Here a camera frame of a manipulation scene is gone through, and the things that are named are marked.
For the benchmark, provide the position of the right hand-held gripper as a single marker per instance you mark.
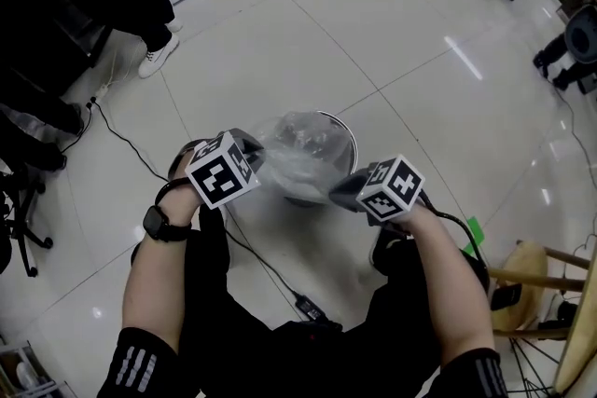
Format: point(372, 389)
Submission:
point(392, 186)

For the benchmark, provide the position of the silver metal trash bin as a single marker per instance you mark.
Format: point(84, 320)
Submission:
point(303, 202)

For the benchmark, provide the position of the person's left forearm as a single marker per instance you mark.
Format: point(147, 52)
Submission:
point(154, 284)

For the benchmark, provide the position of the person's right shoe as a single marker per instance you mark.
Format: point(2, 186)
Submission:
point(382, 247)

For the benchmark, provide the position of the black wrist watch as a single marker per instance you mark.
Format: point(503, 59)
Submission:
point(161, 223)

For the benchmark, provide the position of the clear plastic bag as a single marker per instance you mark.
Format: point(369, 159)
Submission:
point(308, 154)

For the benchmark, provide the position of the black glass-door fridge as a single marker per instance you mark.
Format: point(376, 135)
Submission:
point(46, 37)

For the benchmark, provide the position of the person's right forearm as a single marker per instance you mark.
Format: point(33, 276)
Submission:
point(443, 284)

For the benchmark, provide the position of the wooden stool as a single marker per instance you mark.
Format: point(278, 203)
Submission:
point(536, 280)

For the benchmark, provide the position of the person's left hand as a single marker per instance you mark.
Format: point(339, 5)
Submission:
point(184, 200)

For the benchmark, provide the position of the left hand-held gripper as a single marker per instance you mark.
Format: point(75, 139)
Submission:
point(219, 177)

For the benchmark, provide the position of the green floor tape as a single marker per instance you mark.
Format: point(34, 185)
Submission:
point(476, 228)

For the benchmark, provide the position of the person's black shorts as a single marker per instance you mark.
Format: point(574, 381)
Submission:
point(210, 270)

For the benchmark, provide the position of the wooden table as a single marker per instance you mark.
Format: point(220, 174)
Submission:
point(578, 340)

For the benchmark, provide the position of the person's black striped shirt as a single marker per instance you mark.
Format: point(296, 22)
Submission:
point(140, 363)

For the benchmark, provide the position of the gray mesh chair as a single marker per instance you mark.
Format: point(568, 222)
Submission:
point(580, 32)

